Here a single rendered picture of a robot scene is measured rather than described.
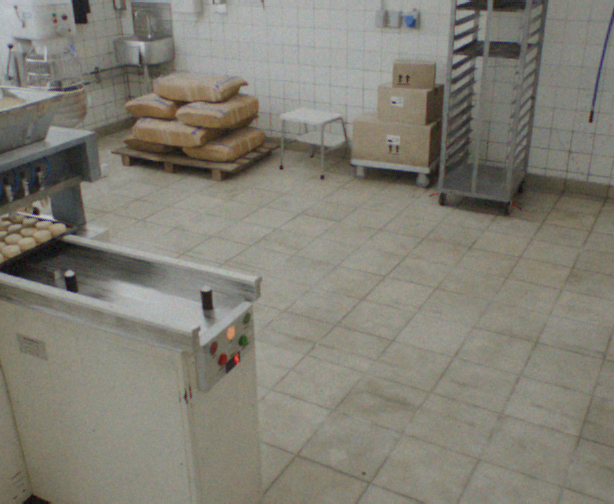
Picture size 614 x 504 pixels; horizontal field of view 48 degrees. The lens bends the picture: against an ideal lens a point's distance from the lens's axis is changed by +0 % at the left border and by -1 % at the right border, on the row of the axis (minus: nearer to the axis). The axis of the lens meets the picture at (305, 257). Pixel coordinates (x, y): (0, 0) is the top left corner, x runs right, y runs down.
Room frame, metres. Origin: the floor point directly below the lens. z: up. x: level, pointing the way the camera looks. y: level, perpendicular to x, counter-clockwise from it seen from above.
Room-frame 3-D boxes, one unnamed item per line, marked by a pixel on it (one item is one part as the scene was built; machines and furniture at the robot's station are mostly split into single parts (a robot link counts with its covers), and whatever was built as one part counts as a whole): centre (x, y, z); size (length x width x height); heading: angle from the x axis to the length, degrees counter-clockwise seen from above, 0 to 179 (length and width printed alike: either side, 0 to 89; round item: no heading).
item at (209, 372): (1.55, 0.21, 0.77); 0.24 x 0.04 x 0.14; 153
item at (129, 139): (5.85, 1.16, 0.19); 0.72 x 0.42 x 0.15; 152
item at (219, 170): (5.71, 0.90, 0.06); 1.20 x 0.80 x 0.11; 62
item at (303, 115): (5.44, -0.11, 0.23); 0.45 x 0.45 x 0.46; 52
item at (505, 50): (4.65, -1.28, 1.05); 0.60 x 0.40 x 0.01; 153
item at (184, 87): (5.71, 0.85, 0.62); 0.72 x 0.42 x 0.17; 66
